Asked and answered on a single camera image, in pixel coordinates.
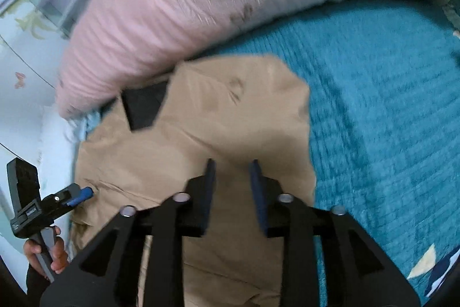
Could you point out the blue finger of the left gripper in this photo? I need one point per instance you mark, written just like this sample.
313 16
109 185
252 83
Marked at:
85 194

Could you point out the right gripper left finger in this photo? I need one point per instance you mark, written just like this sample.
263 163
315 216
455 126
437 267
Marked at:
184 214

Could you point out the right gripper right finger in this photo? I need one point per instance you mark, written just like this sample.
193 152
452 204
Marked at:
282 215

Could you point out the teal candy-pattern bedspread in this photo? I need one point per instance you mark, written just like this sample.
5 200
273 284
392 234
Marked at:
384 120

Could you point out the beige padded jacket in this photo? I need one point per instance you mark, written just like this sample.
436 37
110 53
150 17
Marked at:
233 110

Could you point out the black left sleeve forearm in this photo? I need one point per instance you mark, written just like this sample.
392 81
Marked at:
36 285

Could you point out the person's left hand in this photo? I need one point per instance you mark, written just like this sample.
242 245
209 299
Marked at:
58 253

